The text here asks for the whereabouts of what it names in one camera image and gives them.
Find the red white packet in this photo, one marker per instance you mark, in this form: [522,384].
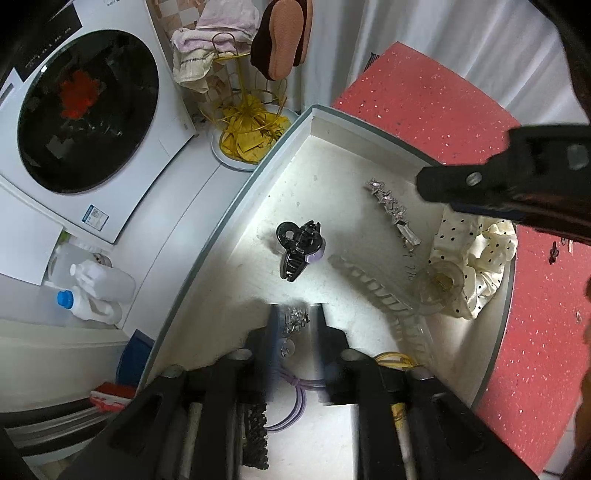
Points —
[111,399]

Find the transparent large claw clip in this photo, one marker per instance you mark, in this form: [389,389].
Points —
[431,288]

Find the blue box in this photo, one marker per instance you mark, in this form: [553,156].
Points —
[134,355]

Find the white plastic jug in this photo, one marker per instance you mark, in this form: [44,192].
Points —
[101,279]

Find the black purple claw clip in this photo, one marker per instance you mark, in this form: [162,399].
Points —
[295,265]

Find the white washing machine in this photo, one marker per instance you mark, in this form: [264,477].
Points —
[87,110]

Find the pink towel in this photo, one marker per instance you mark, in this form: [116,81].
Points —
[221,18]

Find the brown pink slipper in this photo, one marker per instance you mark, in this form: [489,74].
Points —
[281,41]

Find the silver rhinestone hair clip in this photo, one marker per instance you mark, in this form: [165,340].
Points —
[392,210]

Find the white striped towel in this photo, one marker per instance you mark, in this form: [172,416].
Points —
[194,64]

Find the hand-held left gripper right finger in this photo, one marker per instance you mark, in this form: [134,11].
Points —
[319,350]

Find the small black flower earring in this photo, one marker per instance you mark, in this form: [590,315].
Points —
[554,252]

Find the grey white tray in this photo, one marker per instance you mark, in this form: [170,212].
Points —
[277,194]

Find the white round plate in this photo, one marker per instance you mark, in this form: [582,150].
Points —
[221,159]

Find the blue cap plastic bottle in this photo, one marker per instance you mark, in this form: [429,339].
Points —
[67,300]

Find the small silver rhinestone clip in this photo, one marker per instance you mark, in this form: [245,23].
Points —
[295,321]

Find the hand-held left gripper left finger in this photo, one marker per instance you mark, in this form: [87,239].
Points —
[273,350]

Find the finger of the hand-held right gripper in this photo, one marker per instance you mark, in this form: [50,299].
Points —
[489,184]

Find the cream polka dot scrunchie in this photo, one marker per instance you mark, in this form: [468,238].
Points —
[475,286]

